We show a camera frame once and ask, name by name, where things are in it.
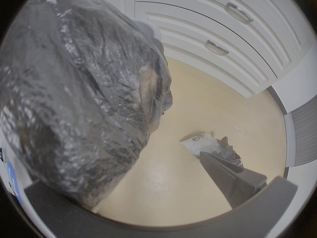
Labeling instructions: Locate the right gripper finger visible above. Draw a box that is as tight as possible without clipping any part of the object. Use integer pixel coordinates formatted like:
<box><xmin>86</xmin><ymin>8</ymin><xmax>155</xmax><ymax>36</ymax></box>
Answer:
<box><xmin>199</xmin><ymin>151</ymin><xmax>268</xmax><ymax>210</ymax></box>

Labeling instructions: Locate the crumpled black plastic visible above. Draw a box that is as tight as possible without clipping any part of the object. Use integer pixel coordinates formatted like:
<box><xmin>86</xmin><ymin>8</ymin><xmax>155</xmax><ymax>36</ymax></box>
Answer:
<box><xmin>212</xmin><ymin>136</ymin><xmax>244</xmax><ymax>168</ymax></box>

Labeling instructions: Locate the white wardrobe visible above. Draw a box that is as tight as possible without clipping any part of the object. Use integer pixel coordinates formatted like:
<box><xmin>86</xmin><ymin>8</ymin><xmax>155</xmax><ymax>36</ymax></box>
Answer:
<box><xmin>66</xmin><ymin>0</ymin><xmax>312</xmax><ymax>99</ymax></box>

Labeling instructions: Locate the white trash bin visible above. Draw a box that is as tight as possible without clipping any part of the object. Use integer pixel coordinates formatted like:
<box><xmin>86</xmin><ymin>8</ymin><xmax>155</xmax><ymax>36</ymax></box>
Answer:
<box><xmin>131</xmin><ymin>19</ymin><xmax>164</xmax><ymax>43</ymax></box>

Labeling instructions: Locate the grey curtain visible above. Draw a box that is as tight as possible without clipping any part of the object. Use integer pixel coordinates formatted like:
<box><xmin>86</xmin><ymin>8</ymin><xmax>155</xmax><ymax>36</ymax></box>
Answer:
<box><xmin>284</xmin><ymin>101</ymin><xmax>317</xmax><ymax>168</ymax></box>

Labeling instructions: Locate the white printed wrapper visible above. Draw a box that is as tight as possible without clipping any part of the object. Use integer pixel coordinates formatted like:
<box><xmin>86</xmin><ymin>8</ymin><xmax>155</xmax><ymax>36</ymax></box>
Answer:
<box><xmin>179</xmin><ymin>133</ymin><xmax>218</xmax><ymax>159</ymax></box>

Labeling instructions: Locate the black plastic bag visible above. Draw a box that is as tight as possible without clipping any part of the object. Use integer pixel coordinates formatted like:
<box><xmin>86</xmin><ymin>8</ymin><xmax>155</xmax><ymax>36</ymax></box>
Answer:
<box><xmin>0</xmin><ymin>0</ymin><xmax>174</xmax><ymax>214</ymax></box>

